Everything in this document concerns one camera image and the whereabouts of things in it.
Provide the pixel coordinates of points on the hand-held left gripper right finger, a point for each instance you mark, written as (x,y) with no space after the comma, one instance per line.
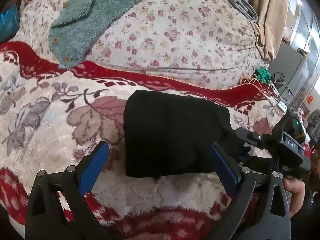
(225,170)

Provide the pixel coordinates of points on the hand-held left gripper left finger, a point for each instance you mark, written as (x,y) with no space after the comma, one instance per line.
(94,166)

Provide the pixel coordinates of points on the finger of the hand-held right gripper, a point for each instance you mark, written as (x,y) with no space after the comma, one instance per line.
(257,163)
(250,136)

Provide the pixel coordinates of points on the black pants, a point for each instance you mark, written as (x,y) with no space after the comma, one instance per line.
(172,135)

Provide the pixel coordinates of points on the person's right hand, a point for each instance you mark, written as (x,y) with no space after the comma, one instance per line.
(297,192)

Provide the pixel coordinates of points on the green yarn bundle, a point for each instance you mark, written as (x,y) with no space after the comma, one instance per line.
(263,74)

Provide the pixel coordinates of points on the red and white floral blanket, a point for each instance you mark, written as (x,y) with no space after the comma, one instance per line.
(50,120)

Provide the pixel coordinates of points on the beige cloth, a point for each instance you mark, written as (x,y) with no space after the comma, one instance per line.
(271,17)

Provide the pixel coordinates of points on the white quilt with pink flowers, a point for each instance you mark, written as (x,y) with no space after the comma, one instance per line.
(175,30)

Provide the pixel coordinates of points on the grey cloth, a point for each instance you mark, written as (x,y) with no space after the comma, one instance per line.
(240,3)

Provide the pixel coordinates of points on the teal fleece garment with buttons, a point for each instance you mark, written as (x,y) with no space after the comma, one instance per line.
(100,12)

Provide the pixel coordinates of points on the blue bag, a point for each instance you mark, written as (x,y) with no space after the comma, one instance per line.
(8,23)

